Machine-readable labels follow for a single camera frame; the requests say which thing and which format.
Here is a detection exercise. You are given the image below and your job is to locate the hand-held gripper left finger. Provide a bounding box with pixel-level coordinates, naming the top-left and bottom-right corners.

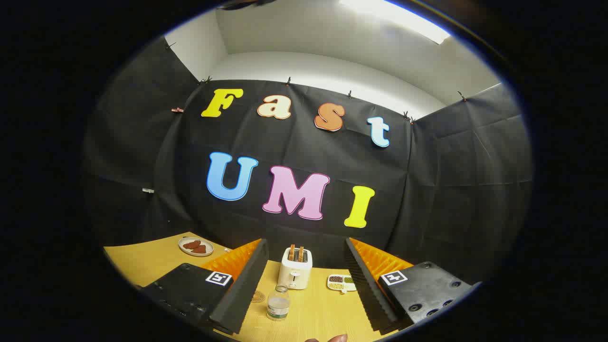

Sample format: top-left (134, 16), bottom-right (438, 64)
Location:
top-left (138, 238), bottom-right (269, 334)

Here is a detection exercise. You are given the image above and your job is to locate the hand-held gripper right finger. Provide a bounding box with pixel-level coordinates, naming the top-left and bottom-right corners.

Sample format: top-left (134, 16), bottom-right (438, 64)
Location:
top-left (344, 237), bottom-right (480, 335)

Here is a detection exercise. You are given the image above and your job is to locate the clear plastic juice bottle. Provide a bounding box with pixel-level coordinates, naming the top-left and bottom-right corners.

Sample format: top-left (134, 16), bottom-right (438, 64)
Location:
top-left (267, 285), bottom-right (290, 321)

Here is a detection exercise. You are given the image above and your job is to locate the white divided bean dish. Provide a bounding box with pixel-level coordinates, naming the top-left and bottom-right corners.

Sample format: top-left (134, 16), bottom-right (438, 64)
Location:
top-left (327, 274), bottom-right (357, 293)

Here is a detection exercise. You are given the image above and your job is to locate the cream toaster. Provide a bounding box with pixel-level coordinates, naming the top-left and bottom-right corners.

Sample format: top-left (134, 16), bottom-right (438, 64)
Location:
top-left (278, 247), bottom-right (313, 290)

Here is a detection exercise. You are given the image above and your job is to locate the wooden table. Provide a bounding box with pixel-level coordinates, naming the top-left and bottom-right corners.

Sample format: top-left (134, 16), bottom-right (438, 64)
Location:
top-left (104, 232), bottom-right (414, 342)

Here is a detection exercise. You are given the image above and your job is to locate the oval white plate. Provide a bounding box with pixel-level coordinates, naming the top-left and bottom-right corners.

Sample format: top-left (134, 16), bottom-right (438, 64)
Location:
top-left (178, 237), bottom-right (215, 257)

